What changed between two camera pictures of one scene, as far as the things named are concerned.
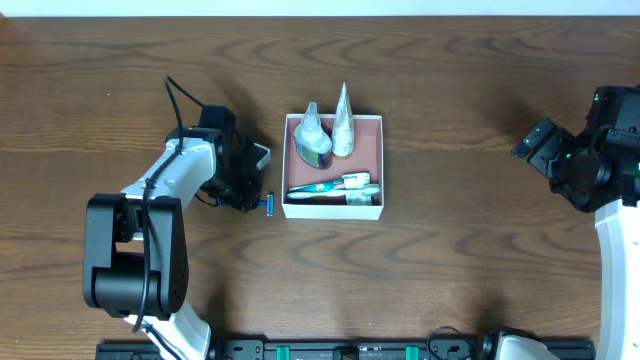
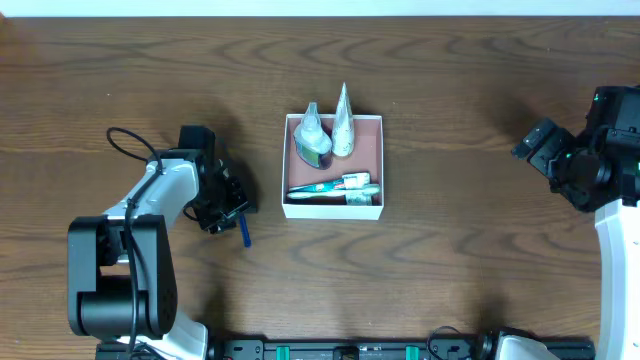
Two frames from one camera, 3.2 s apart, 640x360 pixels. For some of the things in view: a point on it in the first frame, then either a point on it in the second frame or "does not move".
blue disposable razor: [268, 204] → [245, 232]
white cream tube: [343, 130] does not move
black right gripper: [545, 148] does not move
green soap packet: [358, 199] does not move
